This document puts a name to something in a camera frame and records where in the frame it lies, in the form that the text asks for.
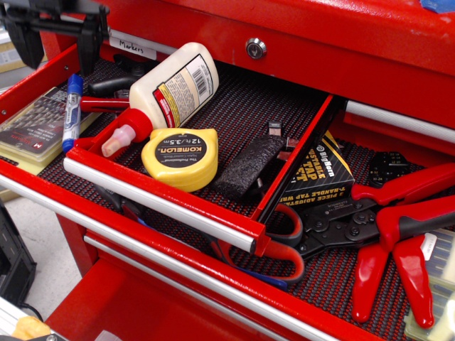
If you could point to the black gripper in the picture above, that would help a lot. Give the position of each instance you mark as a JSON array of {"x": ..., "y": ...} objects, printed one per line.
[{"x": 24, "y": 19}]

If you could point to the blue white marker pen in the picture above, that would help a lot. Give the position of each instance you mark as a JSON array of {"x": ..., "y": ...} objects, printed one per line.
[{"x": 73, "y": 112}]

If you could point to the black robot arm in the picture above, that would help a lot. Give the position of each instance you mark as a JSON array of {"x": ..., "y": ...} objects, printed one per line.
[{"x": 84, "y": 20}]

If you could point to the red upper small drawer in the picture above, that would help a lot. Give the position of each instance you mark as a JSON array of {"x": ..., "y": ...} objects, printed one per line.
[{"x": 240, "y": 111}]

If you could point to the red wide middle drawer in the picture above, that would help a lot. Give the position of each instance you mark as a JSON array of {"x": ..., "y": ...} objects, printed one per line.
[{"x": 148, "y": 273}]

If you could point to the white Markers label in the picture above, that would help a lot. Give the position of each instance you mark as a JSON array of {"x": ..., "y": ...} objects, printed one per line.
[{"x": 131, "y": 47}]

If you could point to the drill bit set case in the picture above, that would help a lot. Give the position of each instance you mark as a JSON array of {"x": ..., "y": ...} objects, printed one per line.
[{"x": 33, "y": 138}]

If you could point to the white glue bottle red cap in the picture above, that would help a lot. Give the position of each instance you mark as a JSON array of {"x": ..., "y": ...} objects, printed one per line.
[{"x": 166, "y": 97}]

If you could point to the yellow Komelon tape measure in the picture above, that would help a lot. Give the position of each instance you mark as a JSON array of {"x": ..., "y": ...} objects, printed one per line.
[{"x": 186, "y": 159}]

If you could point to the silver round chest lock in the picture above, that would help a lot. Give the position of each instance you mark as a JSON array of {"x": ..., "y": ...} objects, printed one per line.
[{"x": 256, "y": 48}]

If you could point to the red tool chest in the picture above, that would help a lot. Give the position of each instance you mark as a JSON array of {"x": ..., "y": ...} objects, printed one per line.
[{"x": 378, "y": 75}]

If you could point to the black textured block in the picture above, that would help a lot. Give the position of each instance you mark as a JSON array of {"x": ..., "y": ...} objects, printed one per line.
[{"x": 246, "y": 167}]

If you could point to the small black usb dongle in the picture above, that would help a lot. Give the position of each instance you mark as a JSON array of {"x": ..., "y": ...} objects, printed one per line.
[{"x": 275, "y": 128}]

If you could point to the black box on floor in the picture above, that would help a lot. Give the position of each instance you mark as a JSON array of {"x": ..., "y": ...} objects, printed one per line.
[{"x": 18, "y": 268}]

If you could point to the yellow sponge object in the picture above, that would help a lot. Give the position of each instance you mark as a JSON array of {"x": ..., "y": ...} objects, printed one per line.
[{"x": 29, "y": 327}]

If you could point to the black yellow tap wrench box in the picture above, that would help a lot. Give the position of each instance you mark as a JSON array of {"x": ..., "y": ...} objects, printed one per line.
[{"x": 323, "y": 176}]

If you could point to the red grey scissors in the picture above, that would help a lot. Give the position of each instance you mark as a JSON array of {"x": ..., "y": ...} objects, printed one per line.
[{"x": 280, "y": 247}]

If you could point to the blue flat tool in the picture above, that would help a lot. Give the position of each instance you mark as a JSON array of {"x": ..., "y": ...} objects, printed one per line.
[{"x": 267, "y": 279}]

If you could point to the black crimper die plate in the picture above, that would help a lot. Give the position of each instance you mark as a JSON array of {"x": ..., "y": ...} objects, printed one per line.
[{"x": 386, "y": 166}]

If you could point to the red black crimping tool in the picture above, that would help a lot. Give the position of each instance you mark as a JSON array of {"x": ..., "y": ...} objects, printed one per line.
[{"x": 405, "y": 207}]

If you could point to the blue tape piece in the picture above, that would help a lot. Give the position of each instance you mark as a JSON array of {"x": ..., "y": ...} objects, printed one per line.
[{"x": 439, "y": 6}]

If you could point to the clear plastic bit case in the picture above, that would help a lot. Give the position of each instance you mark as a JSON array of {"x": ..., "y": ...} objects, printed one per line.
[{"x": 438, "y": 251}]

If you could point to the red handled tool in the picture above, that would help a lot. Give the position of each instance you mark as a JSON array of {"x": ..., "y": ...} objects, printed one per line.
[{"x": 103, "y": 104}]

